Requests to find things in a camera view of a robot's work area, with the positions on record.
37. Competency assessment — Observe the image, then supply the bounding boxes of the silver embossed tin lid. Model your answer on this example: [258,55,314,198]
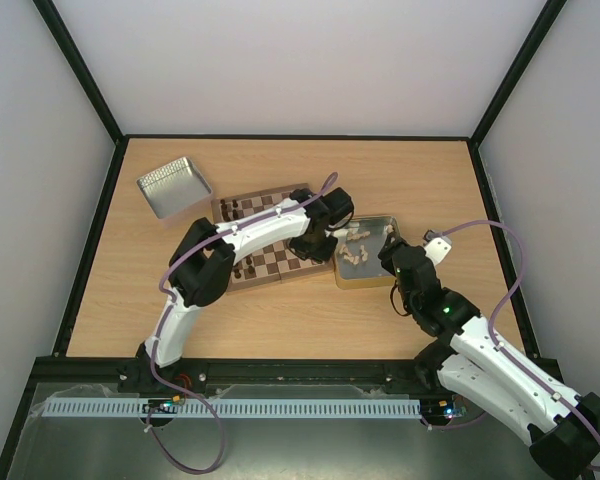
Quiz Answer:
[136,156,213,220]

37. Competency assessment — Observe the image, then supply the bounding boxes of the gold tin box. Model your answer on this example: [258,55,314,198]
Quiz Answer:
[333,215,399,290]

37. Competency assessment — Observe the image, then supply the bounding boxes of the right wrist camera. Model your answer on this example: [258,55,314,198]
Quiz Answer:
[423,230,452,266]

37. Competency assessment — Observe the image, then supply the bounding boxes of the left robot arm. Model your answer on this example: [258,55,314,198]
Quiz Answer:
[118,187,354,394]

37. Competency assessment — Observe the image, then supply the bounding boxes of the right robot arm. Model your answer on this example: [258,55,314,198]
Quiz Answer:
[378,234,600,479]

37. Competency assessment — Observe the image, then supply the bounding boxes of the wooden chess board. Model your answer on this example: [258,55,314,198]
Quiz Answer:
[211,183,333,293]

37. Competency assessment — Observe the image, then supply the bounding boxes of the black enclosure frame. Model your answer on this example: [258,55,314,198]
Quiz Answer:
[0,1,566,479]

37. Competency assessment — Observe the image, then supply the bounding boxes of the light blue cable duct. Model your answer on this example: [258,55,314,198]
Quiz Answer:
[41,397,421,419]

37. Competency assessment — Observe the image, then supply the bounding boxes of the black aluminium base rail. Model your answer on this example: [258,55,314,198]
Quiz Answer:
[29,356,450,398]

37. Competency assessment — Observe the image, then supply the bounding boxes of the row of dark chess pieces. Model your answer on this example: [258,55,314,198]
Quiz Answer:
[220,199,256,281]

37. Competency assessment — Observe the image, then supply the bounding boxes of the pile of light chess pieces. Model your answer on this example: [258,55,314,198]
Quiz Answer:
[335,224,395,266]

